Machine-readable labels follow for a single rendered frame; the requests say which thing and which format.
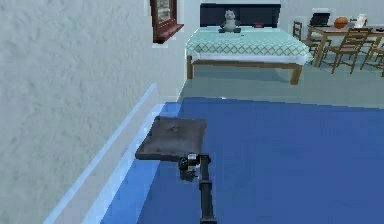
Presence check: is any black laptop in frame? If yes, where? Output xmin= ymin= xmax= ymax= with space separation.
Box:
xmin=308 ymin=12 xmax=332 ymax=28

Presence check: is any wooden bed with teal cover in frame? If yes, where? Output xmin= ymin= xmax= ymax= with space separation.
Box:
xmin=185 ymin=2 xmax=315 ymax=86

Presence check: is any dark red framed window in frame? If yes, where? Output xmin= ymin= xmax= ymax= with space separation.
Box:
xmin=149 ymin=0 xmax=185 ymax=45

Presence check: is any grey teddy bear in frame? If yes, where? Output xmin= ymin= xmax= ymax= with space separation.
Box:
xmin=217 ymin=9 xmax=242 ymax=34

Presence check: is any orange basketball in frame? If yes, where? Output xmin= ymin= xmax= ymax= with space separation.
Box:
xmin=333 ymin=16 xmax=349 ymax=30

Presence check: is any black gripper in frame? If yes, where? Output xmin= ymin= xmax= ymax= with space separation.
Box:
xmin=177 ymin=156 xmax=199 ymax=183

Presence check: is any wooden slatted chair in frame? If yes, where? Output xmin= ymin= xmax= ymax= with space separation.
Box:
xmin=292 ymin=20 xmax=333 ymax=58
xmin=327 ymin=27 xmax=374 ymax=75
xmin=361 ymin=35 xmax=384 ymax=78

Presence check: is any wooden dining table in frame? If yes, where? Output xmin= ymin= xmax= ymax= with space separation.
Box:
xmin=306 ymin=23 xmax=384 ymax=68

